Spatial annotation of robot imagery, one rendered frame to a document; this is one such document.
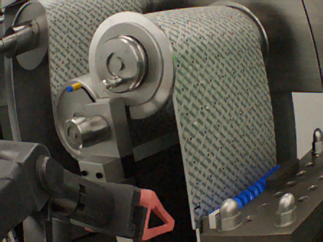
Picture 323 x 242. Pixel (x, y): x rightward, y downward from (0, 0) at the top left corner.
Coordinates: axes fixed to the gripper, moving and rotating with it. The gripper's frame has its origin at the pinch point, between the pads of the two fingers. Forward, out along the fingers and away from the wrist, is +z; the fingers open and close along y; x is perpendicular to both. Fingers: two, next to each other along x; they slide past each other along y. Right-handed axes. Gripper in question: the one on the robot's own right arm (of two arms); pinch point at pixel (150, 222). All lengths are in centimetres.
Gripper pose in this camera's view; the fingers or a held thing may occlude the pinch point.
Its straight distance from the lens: 77.8
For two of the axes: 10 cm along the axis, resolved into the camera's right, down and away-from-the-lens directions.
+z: 6.3, 3.0, 7.1
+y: 7.5, -0.3, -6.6
